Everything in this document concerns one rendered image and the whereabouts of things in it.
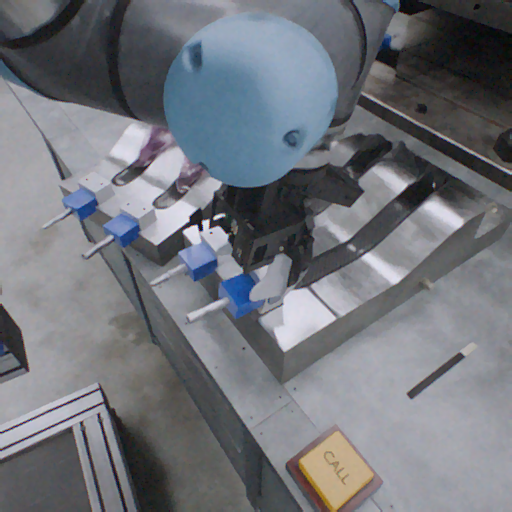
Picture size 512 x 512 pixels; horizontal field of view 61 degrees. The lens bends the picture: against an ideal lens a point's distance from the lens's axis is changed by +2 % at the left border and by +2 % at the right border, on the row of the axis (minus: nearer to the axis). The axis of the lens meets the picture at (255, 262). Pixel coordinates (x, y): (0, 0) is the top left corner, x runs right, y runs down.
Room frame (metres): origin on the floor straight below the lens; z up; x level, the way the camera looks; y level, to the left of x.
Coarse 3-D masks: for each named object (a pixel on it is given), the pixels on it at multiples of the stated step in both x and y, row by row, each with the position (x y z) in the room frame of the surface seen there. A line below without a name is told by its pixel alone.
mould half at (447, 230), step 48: (384, 192) 0.53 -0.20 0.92; (480, 192) 0.61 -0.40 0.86; (192, 240) 0.46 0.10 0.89; (336, 240) 0.46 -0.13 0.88; (384, 240) 0.45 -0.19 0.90; (432, 240) 0.43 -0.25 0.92; (480, 240) 0.50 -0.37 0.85; (336, 288) 0.37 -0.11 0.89; (384, 288) 0.37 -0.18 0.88; (288, 336) 0.29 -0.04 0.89; (336, 336) 0.32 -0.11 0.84
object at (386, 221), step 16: (368, 144) 0.63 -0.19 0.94; (384, 144) 0.63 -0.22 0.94; (400, 144) 0.61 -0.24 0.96; (352, 160) 0.61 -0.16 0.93; (368, 160) 0.63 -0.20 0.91; (384, 160) 0.60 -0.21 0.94; (400, 160) 0.60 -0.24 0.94; (416, 160) 0.58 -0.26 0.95; (432, 176) 0.59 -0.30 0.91; (400, 192) 0.52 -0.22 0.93; (416, 192) 0.59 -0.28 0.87; (432, 192) 0.57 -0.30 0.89; (320, 208) 0.54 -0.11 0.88; (384, 208) 0.50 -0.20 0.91; (400, 208) 0.50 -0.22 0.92; (416, 208) 0.49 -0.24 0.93; (368, 224) 0.49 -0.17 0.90; (384, 224) 0.48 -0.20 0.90; (352, 240) 0.46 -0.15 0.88; (368, 240) 0.46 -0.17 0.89; (320, 256) 0.43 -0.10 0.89; (336, 256) 0.44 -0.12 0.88; (352, 256) 0.44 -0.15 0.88; (320, 272) 0.40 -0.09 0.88
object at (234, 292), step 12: (240, 276) 0.34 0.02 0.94; (252, 276) 0.34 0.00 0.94; (264, 276) 0.34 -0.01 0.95; (228, 288) 0.32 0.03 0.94; (240, 288) 0.32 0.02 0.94; (252, 288) 0.33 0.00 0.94; (228, 300) 0.31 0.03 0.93; (240, 300) 0.31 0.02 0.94; (264, 300) 0.32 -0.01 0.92; (192, 312) 0.29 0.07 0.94; (204, 312) 0.29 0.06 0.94; (240, 312) 0.30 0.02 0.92
